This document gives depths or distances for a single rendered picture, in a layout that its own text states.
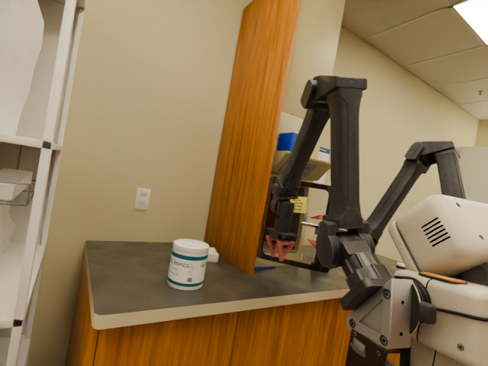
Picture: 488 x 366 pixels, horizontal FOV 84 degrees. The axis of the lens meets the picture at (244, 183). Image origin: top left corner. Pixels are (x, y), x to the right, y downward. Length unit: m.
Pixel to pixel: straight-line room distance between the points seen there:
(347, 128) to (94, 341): 0.84
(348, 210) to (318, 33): 1.17
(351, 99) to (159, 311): 0.75
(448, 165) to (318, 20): 0.97
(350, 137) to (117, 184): 1.17
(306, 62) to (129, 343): 1.38
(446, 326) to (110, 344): 0.80
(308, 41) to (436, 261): 1.21
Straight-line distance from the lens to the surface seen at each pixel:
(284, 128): 1.38
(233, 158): 1.46
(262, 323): 1.17
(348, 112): 0.64
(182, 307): 0.93
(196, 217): 1.65
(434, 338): 0.64
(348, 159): 0.63
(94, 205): 1.51
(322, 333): 1.45
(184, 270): 1.00
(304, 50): 1.54
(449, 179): 1.07
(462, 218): 0.66
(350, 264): 0.60
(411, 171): 1.12
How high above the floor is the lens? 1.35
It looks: 1 degrees down
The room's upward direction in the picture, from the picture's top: 10 degrees clockwise
